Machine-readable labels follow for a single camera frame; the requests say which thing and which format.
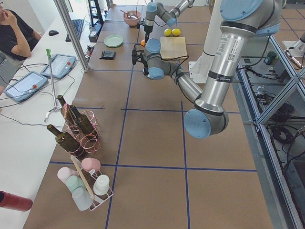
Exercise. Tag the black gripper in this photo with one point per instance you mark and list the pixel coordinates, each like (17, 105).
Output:
(147, 28)
(145, 70)

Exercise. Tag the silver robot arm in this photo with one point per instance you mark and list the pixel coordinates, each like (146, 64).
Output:
(240, 20)
(168, 17)

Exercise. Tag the green plate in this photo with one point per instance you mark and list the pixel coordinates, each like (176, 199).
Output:
(113, 41)

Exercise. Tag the yellow lemon near board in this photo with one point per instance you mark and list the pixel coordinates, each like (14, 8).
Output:
(168, 32)

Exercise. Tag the pink bowl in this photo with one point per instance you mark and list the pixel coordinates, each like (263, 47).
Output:
(132, 22)

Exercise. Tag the yellow lemon far side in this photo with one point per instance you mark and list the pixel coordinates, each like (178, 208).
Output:
(176, 32)

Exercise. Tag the bamboo cutting board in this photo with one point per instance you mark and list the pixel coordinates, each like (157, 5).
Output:
(173, 47)

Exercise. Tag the grey folded cloth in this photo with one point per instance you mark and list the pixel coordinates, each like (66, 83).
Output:
(108, 55)

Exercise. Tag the black desktop box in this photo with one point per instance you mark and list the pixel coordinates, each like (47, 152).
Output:
(94, 32)

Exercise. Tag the black keyboard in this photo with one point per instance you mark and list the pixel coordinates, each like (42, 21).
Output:
(78, 26)

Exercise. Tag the far teach pendant tablet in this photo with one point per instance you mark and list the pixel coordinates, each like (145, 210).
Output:
(61, 65)

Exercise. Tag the teach pendant tablet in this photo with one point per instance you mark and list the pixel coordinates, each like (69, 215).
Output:
(25, 87)
(61, 65)

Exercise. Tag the black computer mouse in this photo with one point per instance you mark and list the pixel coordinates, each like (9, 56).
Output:
(53, 32)

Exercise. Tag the dark glass wine bottle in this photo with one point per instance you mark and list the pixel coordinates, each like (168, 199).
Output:
(68, 142)

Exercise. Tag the pink cup on rack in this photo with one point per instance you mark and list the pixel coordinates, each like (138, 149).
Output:
(91, 163)

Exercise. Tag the near teach pendant tablet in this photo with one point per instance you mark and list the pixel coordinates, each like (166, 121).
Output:
(25, 87)

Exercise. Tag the white cup on rack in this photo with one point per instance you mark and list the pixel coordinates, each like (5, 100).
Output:
(101, 185)

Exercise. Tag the seated person black shirt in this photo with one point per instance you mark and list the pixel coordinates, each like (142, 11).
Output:
(17, 39)

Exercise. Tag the pale pink cup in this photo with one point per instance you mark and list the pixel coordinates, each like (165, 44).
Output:
(65, 172)

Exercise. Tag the pale green cup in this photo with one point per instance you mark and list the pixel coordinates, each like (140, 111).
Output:
(73, 182)

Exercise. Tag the pale blue cup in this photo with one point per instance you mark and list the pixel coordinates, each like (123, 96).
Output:
(82, 198)

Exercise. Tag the red thermos bottle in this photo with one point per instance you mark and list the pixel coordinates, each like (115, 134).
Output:
(14, 202)

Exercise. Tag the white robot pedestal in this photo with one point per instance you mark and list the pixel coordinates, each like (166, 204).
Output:
(199, 69)

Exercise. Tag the copper wire bottle rack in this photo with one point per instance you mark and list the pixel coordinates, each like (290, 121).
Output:
(90, 140)

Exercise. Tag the aluminium frame post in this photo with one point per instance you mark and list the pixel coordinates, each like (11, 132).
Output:
(64, 14)

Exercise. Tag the white wire cup rack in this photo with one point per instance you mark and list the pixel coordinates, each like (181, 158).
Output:
(89, 179)

